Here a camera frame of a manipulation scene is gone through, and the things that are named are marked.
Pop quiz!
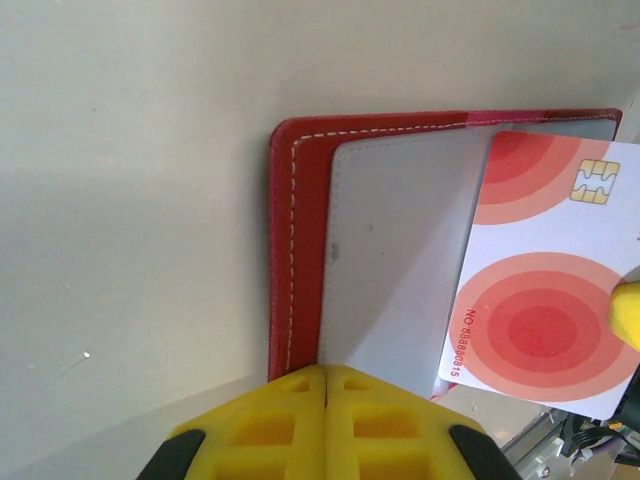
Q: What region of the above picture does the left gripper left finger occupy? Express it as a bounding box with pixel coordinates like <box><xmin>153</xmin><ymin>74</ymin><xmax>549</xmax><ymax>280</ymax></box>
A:
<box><xmin>134</xmin><ymin>364</ymin><xmax>327</xmax><ymax>480</ymax></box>

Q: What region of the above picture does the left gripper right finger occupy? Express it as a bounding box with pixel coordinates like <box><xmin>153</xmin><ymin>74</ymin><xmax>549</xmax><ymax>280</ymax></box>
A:
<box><xmin>325</xmin><ymin>364</ymin><xmax>524</xmax><ymax>480</ymax></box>

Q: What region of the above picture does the white card with red circles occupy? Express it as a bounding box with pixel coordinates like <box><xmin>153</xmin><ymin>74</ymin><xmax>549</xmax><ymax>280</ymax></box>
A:
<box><xmin>437</xmin><ymin>129</ymin><xmax>640</xmax><ymax>422</ymax></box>

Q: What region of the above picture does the red card holder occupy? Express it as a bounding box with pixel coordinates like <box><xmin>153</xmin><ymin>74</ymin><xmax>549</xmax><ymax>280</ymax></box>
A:
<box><xmin>267</xmin><ymin>107</ymin><xmax>625</xmax><ymax>402</ymax></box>

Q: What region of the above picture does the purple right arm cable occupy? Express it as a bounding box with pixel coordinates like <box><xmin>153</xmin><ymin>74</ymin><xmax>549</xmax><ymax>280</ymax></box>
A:
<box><xmin>569</xmin><ymin>434</ymin><xmax>640</xmax><ymax>464</ymax></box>

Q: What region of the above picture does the aluminium rail beam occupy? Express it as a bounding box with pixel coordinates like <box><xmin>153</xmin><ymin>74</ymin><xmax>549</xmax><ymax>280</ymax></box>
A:
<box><xmin>499</xmin><ymin>394</ymin><xmax>640</xmax><ymax>480</ymax></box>

